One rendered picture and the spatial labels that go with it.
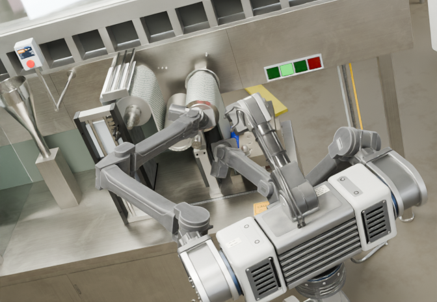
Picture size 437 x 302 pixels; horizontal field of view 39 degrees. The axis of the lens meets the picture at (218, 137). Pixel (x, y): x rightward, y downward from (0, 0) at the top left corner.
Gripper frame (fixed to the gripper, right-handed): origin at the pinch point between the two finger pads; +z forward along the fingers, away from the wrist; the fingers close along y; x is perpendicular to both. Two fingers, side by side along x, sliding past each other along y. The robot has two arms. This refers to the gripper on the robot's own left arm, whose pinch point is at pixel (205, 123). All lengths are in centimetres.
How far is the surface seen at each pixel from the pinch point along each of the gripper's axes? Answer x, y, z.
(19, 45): 38, -59, -26
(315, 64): 21, 47, 30
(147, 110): 9.4, -21.6, -1.3
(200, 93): 12.8, -0.3, 3.3
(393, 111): 0, 81, 71
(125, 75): 24.7, -27.1, -3.8
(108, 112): 7.9, -31.8, -18.0
